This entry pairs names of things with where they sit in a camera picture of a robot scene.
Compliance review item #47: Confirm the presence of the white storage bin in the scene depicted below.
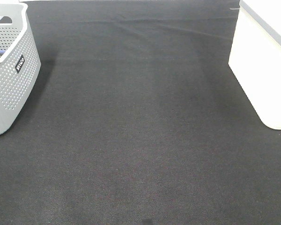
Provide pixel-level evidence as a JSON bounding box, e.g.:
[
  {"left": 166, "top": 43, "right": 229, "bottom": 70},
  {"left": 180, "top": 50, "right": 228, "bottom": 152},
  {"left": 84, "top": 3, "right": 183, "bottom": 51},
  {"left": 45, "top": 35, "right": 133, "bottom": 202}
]
[{"left": 228, "top": 0, "right": 281, "bottom": 130}]

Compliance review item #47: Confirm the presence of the grey perforated laundry basket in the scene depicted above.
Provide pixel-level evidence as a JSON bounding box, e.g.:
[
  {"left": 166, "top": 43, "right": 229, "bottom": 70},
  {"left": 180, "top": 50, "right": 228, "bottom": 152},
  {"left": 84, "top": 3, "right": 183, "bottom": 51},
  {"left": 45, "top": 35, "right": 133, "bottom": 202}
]
[{"left": 0, "top": 0, "right": 41, "bottom": 135}]

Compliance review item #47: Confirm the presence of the black table mat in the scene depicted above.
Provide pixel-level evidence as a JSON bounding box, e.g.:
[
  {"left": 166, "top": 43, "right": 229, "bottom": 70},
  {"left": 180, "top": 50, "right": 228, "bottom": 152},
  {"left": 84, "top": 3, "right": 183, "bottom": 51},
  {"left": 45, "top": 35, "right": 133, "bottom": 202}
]
[{"left": 0, "top": 0, "right": 281, "bottom": 225}]

